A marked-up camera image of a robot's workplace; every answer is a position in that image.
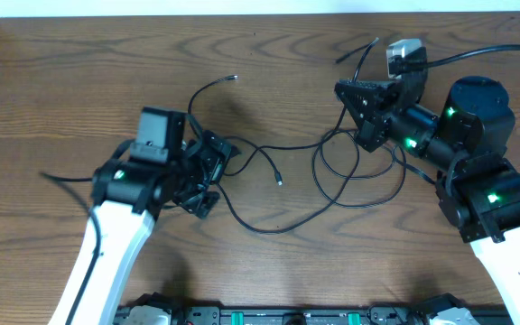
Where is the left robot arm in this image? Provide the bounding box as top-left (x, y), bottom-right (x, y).
top-left (51, 107), bottom-right (239, 324)

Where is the black USB cable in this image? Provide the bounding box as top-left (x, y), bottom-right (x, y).
top-left (186, 36), bottom-right (381, 187)
top-left (212, 128), bottom-right (409, 236)

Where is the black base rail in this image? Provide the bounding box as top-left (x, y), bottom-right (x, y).
top-left (113, 292), bottom-right (512, 325)

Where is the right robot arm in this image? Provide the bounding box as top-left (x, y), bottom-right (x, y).
top-left (334, 73), bottom-right (520, 324)

